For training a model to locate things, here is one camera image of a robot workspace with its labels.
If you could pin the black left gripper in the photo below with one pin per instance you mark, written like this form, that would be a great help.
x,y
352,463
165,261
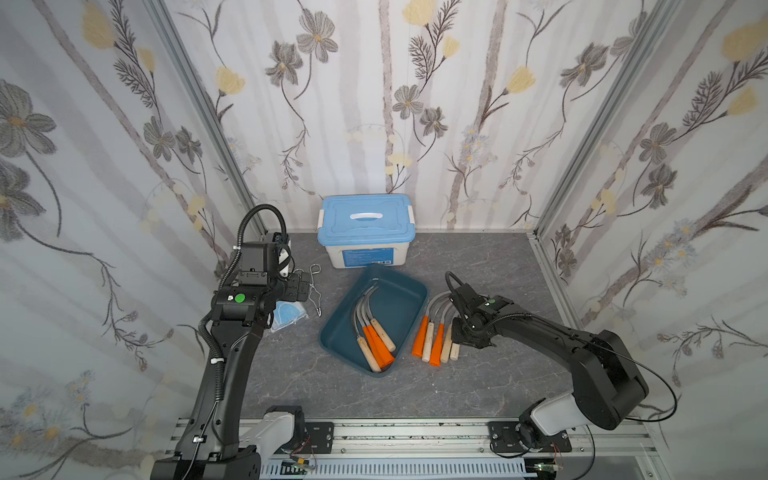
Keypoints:
x,y
297,286

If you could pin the bagged blue face masks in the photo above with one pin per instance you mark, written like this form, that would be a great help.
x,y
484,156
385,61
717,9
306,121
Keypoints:
x,y
287,314

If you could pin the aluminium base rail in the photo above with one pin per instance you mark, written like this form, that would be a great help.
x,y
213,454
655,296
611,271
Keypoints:
x,y
461,448

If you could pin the white box with blue lid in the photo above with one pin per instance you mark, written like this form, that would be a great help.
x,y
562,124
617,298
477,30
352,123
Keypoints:
x,y
364,229

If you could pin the teal plastic tray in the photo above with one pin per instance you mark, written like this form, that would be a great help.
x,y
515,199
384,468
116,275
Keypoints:
x,y
397,304

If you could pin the wooden handle sickle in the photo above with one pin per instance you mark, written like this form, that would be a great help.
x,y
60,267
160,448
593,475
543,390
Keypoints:
x,y
454,351
447,342
361,341
427,331
391,347

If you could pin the metal wire tongs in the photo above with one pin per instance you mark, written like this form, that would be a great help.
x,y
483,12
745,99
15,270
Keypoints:
x,y
314,295

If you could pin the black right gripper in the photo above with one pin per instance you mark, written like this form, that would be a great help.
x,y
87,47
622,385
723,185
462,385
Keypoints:
x,y
466,309

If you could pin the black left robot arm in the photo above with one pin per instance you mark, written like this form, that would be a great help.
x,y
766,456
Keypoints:
x,y
259,276

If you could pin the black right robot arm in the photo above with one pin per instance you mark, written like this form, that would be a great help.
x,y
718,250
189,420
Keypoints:
x,y
607,384

